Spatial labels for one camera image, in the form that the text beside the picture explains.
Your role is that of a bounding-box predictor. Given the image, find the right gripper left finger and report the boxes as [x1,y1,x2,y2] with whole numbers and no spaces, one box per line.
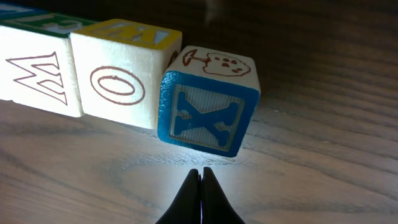
[156,169,201,224]

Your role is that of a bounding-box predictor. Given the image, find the wooden block blue side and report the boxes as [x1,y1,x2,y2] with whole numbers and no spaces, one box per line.
[0,2,47,19]

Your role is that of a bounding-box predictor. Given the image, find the plain cream wooden block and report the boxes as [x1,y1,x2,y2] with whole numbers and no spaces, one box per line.
[1,12,94,117]

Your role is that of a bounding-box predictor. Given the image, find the wooden block teal side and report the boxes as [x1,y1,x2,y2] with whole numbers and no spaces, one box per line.
[70,19,182,129]

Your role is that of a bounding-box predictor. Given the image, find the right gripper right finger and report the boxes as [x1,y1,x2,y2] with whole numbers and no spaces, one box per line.
[201,167,245,224]

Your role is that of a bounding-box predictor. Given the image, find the blue top wooden block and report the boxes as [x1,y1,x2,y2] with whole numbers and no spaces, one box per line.
[157,45,261,157]

